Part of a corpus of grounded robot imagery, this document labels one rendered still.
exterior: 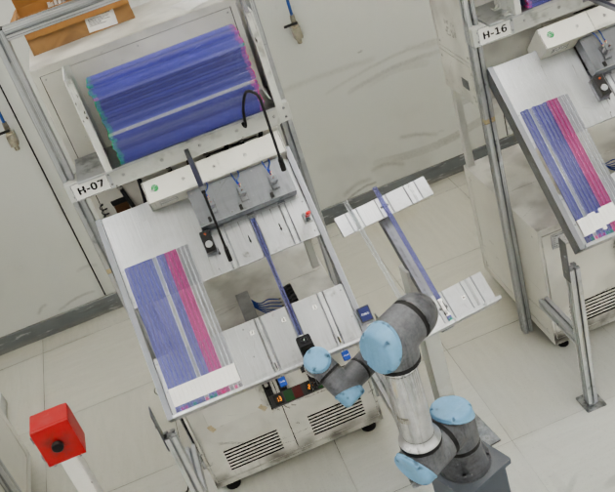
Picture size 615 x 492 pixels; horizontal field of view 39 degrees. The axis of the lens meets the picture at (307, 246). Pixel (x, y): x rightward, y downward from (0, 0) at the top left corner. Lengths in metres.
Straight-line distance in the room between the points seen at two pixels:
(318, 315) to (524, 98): 1.05
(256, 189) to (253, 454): 1.07
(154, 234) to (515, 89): 1.34
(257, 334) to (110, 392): 1.59
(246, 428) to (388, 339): 1.36
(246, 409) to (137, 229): 0.80
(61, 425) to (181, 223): 0.76
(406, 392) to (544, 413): 1.34
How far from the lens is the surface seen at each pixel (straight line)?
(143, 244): 2.97
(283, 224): 2.94
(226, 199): 2.91
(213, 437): 3.34
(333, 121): 4.66
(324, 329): 2.85
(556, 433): 3.42
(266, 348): 2.85
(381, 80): 4.67
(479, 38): 3.11
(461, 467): 2.55
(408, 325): 2.12
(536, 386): 3.60
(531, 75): 3.22
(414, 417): 2.28
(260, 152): 2.94
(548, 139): 3.13
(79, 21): 3.10
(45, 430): 2.99
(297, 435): 3.43
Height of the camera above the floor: 2.49
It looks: 32 degrees down
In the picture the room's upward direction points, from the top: 19 degrees counter-clockwise
